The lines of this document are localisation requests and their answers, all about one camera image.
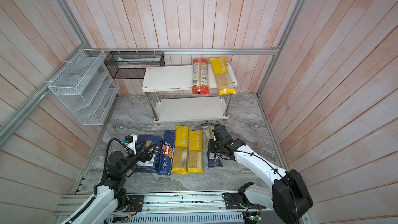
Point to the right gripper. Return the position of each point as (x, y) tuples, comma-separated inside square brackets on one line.
[(211, 145)]

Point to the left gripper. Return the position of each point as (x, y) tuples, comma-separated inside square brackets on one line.
[(144, 158)]

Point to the dark blue clear spaghetti bag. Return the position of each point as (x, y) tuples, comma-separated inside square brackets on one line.
[(213, 160)]

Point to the yellow Pastatime spaghetti bag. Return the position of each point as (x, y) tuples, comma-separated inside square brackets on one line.
[(180, 155), (195, 154), (222, 76)]

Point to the red spaghetti bag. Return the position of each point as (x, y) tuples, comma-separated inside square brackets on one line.
[(200, 77)]

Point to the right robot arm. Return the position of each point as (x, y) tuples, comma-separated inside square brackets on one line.
[(285, 193)]

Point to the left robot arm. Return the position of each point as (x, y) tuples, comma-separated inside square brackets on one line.
[(109, 194)]

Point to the wide blue Barilla pasta box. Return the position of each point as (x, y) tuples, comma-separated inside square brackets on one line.
[(143, 141)]

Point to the white two-tier shelf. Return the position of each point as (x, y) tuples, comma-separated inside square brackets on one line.
[(189, 108)]

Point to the narrow blue Barilla spaghetti box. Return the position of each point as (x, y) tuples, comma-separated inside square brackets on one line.
[(166, 153)]

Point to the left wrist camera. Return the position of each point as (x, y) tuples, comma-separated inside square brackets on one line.
[(130, 144)]

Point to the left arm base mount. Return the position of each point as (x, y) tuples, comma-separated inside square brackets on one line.
[(130, 203)]

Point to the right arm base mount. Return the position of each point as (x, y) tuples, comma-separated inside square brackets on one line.
[(240, 201)]

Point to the white wire mesh rack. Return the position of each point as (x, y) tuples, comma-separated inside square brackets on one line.
[(86, 92)]

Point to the black wire mesh basket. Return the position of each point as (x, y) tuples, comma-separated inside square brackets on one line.
[(132, 64)]

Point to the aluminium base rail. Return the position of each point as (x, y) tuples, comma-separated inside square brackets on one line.
[(162, 202)]

